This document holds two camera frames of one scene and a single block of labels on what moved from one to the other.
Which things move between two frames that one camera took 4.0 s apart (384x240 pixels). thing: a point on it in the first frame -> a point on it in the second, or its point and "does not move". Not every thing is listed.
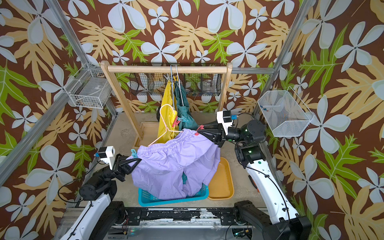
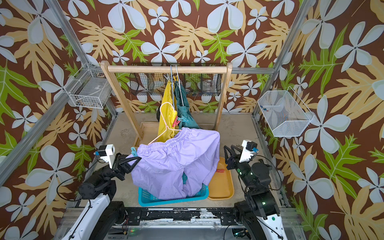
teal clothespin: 134,153 does not move
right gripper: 220,139 -> 234,161
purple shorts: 178,168 does not move
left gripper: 121,167 does not move
